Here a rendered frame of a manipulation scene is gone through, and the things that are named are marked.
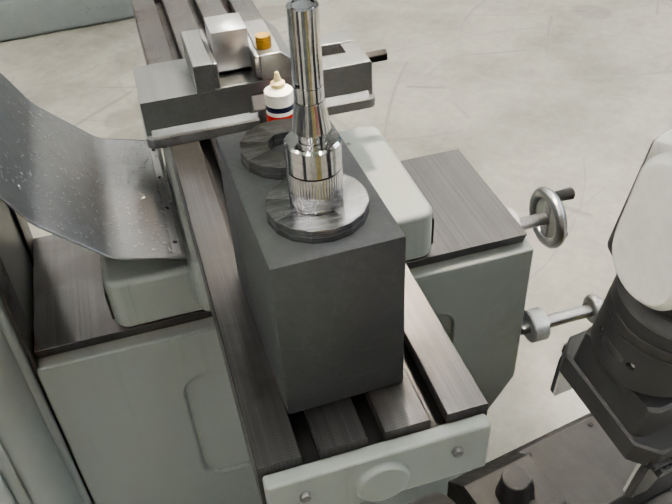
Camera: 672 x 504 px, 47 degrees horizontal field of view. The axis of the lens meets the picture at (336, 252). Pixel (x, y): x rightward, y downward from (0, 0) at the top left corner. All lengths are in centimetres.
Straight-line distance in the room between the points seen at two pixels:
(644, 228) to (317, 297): 28
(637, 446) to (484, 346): 78
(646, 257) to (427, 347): 35
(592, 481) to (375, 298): 56
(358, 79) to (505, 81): 213
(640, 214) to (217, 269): 55
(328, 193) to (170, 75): 60
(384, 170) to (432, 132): 167
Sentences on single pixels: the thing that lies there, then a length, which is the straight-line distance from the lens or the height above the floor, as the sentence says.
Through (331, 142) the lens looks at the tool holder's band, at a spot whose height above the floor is 119.
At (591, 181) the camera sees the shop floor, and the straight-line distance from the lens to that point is 273.
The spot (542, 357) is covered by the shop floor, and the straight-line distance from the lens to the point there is 209.
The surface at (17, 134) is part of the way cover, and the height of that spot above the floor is 98.
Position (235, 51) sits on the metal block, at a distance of 116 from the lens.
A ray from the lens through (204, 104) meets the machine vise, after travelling 115.
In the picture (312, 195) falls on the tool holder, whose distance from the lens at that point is 64.
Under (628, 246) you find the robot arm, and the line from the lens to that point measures 52.
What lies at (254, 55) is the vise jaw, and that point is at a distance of 113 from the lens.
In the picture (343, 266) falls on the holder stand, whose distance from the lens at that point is 64.
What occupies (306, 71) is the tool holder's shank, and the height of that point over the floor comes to 125.
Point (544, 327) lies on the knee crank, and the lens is 142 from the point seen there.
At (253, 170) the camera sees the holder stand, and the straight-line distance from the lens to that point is 73.
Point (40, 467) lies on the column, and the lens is 127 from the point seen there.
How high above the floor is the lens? 152
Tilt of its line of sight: 40 degrees down
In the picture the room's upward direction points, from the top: 3 degrees counter-clockwise
